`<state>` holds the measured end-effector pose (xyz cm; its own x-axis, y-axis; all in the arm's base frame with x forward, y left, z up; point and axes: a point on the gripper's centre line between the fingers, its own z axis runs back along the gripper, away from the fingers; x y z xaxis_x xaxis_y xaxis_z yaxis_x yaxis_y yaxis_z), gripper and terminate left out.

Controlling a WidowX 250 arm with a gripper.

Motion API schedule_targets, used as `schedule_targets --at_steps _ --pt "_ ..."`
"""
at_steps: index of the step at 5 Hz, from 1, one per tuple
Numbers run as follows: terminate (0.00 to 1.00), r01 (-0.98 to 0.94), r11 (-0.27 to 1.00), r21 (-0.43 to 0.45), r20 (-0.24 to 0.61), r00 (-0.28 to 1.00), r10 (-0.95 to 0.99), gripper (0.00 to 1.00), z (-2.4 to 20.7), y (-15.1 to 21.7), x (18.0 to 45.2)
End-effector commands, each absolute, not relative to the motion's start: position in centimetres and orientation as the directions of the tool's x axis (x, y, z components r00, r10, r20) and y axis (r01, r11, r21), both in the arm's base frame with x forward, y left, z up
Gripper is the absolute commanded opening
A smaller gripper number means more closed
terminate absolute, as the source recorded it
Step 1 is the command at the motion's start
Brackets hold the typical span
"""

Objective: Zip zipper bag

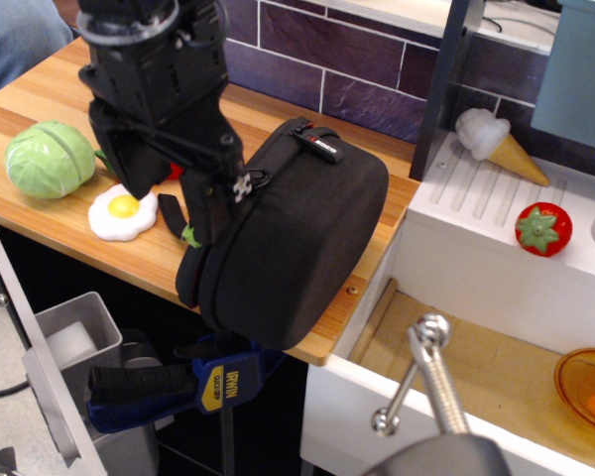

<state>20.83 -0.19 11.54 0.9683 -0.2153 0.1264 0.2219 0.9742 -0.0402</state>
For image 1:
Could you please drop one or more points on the blue yellow bar clamp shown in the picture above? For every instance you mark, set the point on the blue yellow bar clamp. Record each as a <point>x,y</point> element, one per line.
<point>220,371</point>

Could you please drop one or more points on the toy fried egg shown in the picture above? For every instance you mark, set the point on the toy fried egg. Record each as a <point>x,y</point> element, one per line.
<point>116,215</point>

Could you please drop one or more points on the green toy cabbage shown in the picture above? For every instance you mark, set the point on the green toy cabbage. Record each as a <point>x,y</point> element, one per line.
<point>49,160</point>

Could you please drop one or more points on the black zipper case bag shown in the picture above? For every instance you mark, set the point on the black zipper case bag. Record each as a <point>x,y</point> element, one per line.
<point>312,212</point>

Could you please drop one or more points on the grey metal bin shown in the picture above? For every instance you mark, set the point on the grey metal bin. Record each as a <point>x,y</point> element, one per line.
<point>81,334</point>

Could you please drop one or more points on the red toy chili pepper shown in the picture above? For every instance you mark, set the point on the red toy chili pepper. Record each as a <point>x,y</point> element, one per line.
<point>175,170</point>

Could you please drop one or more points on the white toy sink unit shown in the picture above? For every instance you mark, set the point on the white toy sink unit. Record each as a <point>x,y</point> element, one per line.
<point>513,316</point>

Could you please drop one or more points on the person in blue jeans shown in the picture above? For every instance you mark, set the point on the person in blue jeans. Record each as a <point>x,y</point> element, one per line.
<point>30,32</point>

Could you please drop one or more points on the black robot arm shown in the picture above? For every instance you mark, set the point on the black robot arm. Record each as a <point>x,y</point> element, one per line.
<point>153,12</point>

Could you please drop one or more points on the toy ice cream cone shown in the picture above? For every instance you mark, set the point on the toy ice cream cone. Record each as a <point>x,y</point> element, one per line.
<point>489,138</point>

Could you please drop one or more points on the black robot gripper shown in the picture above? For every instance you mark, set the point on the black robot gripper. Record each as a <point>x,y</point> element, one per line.
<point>156,91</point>

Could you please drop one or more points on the chrome toy faucet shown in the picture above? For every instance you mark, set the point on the chrome toy faucet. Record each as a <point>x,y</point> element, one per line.
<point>427,336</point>

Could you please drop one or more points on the red toy tomato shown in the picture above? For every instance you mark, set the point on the red toy tomato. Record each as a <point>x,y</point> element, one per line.
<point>543,229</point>

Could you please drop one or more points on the green zipper pull tab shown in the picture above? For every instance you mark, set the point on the green zipper pull tab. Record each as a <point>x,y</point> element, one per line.
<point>188,235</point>

